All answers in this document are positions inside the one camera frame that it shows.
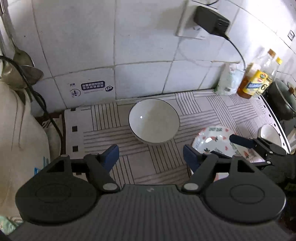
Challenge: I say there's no black adapter cable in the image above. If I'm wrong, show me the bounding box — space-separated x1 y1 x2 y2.
223 34 246 70

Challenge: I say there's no striped table mat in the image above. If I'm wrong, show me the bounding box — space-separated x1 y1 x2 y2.
62 89 292 186

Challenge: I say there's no white rice cooker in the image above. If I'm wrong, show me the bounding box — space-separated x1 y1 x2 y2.
1 82 50 216

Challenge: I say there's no yellow label oil bottle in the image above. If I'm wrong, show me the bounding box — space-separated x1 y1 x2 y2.
237 49 276 99

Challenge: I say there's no black wok with lid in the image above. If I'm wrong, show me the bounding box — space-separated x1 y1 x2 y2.
266 80 295 121

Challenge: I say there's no clear vinegar bottle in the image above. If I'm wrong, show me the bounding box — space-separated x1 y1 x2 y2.
255 56 284 98

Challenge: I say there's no black power adapter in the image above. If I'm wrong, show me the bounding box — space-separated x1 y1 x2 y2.
193 6 230 40

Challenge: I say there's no white salt bag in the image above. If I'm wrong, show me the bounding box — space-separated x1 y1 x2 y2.
215 63 244 95

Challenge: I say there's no white wall socket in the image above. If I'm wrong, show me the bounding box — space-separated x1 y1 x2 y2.
176 1 219 40

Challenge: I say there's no strawberry print plate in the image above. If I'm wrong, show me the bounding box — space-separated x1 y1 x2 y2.
192 126 264 163

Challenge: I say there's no metal ladle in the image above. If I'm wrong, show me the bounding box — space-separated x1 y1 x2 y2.
1 1 44 89

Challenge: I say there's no black rice cooker cord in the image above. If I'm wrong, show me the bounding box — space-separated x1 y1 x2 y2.
0 55 64 156

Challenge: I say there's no small white bowl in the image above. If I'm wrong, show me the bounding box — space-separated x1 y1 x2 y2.
258 124 281 147

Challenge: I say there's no large white bowl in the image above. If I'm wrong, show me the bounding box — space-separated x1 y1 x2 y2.
128 98 180 145

